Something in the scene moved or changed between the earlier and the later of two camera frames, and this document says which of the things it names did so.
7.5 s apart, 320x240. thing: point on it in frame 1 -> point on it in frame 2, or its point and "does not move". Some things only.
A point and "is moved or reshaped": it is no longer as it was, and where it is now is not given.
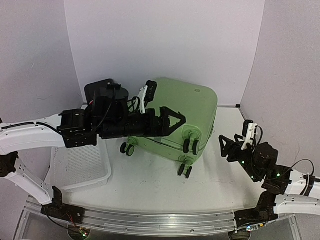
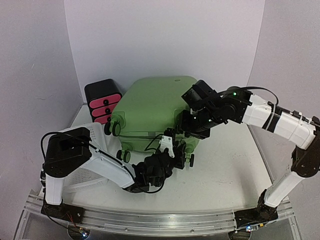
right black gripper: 235,151 -> 186,122
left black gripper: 162,129 -> 180,154
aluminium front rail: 37,222 does not move
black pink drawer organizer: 100,93 does not move
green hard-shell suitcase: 197,106 is moved or reshaped
